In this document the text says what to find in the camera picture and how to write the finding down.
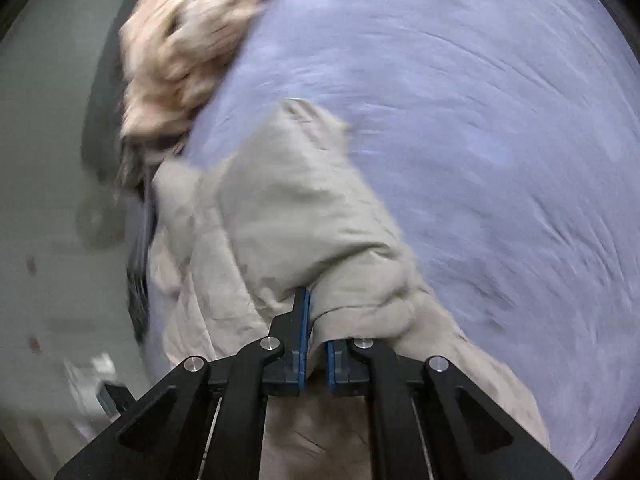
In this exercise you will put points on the beige puffer jacket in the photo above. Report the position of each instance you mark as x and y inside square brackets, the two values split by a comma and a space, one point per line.
[290, 220]

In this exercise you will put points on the dark cloth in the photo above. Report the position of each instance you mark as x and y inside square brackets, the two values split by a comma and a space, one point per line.
[137, 270]

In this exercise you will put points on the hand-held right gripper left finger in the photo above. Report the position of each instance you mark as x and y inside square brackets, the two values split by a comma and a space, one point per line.
[303, 340]

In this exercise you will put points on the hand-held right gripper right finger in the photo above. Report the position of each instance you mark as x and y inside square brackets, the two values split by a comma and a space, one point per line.
[331, 366]

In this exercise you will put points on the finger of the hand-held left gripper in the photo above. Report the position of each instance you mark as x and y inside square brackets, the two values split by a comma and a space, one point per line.
[120, 399]

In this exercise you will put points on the cream striped knit sweater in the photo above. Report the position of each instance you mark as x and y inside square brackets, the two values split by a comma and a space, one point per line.
[185, 60]

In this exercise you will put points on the purple bed sheet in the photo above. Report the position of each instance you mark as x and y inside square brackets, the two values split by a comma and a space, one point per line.
[475, 135]

